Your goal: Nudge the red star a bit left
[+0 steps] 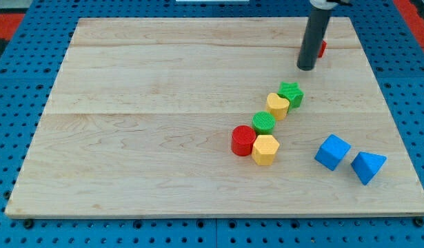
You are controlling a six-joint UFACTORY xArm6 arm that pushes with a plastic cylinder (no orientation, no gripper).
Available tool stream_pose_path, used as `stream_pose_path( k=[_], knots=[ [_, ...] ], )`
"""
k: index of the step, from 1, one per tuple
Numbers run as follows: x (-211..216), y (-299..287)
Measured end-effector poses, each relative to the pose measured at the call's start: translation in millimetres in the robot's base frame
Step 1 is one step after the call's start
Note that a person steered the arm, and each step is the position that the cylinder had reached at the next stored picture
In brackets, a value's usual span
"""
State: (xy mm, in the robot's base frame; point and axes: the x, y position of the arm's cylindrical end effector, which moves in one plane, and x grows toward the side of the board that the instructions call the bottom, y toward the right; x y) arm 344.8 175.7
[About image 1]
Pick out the green cylinder block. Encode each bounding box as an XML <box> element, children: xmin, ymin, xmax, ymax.
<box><xmin>252</xmin><ymin>111</ymin><xmax>276</xmax><ymax>135</ymax></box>

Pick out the blue triangular prism block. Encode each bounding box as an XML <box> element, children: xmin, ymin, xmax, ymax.
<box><xmin>351</xmin><ymin>152</ymin><xmax>387</xmax><ymax>185</ymax></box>

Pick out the green star block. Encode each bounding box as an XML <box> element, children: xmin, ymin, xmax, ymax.
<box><xmin>277</xmin><ymin>82</ymin><xmax>304</xmax><ymax>109</ymax></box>

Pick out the red star block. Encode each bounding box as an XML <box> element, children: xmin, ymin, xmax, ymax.
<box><xmin>318</xmin><ymin>40</ymin><xmax>327</xmax><ymax>58</ymax></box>

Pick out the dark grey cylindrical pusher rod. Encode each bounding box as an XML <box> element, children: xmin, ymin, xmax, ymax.
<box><xmin>296</xmin><ymin>7</ymin><xmax>332</xmax><ymax>71</ymax></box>

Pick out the yellow hexagon block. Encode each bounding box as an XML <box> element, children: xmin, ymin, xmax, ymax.
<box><xmin>252</xmin><ymin>135</ymin><xmax>280</xmax><ymax>166</ymax></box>

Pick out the light wooden board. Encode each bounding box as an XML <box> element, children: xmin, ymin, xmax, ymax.
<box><xmin>5</xmin><ymin>17</ymin><xmax>424</xmax><ymax>219</ymax></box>

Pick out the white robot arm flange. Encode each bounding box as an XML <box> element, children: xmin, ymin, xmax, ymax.
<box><xmin>310</xmin><ymin>0</ymin><xmax>352</xmax><ymax>10</ymax></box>

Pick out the yellow heart block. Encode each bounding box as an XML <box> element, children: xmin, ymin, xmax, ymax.
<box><xmin>265</xmin><ymin>93</ymin><xmax>290</xmax><ymax>121</ymax></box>

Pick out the red cylinder block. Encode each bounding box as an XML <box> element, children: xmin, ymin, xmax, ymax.
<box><xmin>231</xmin><ymin>125</ymin><xmax>256</xmax><ymax>156</ymax></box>

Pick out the blue cube block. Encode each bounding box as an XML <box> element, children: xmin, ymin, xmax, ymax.
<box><xmin>314</xmin><ymin>134</ymin><xmax>351</xmax><ymax>171</ymax></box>

